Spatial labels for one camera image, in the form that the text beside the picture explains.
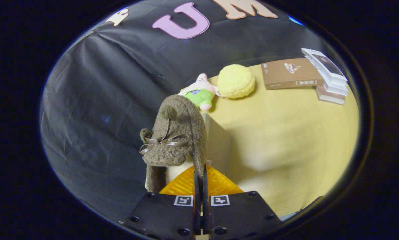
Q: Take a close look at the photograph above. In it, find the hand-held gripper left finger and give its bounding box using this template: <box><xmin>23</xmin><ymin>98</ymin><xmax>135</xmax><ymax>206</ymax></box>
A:
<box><xmin>121</xmin><ymin>163</ymin><xmax>201</xmax><ymax>240</ymax></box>

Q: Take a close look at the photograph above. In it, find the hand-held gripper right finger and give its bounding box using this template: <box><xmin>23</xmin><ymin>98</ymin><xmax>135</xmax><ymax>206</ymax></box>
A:
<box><xmin>202</xmin><ymin>163</ymin><xmax>283</xmax><ymax>240</ymax></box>

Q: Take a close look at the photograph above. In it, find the beige fabric storage box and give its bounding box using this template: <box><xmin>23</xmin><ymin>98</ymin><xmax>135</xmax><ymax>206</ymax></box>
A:
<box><xmin>146</xmin><ymin>112</ymin><xmax>235</xmax><ymax>194</ymax></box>

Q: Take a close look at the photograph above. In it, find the brown fuzzy shoe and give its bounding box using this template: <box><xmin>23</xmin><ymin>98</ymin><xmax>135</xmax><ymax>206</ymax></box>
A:
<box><xmin>139</xmin><ymin>94</ymin><xmax>207</xmax><ymax>194</ymax></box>

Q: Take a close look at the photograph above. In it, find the pink star plush toy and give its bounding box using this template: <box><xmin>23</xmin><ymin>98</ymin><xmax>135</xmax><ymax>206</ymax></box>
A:
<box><xmin>178</xmin><ymin>73</ymin><xmax>218</xmax><ymax>111</ymax></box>

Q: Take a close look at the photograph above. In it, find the yellow round plush toy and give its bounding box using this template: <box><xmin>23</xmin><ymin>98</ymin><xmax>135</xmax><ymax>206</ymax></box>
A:
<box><xmin>217</xmin><ymin>64</ymin><xmax>256</xmax><ymax>99</ymax></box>

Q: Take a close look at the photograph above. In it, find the black backdrop cloth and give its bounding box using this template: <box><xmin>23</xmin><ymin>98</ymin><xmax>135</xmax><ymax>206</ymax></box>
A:
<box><xmin>40</xmin><ymin>0</ymin><xmax>323</xmax><ymax>220</ymax></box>

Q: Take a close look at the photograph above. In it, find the brown cover book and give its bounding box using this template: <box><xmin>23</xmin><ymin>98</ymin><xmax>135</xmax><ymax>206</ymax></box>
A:
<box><xmin>261</xmin><ymin>58</ymin><xmax>325</xmax><ymax>90</ymax></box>

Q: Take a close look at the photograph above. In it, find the pink edged book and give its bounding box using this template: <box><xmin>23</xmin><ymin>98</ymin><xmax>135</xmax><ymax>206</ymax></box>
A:
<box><xmin>315</xmin><ymin>86</ymin><xmax>346</xmax><ymax>106</ymax></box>

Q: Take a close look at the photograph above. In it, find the white portrait cover book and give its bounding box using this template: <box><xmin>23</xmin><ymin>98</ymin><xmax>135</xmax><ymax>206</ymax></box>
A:
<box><xmin>301</xmin><ymin>48</ymin><xmax>348</xmax><ymax>82</ymax></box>

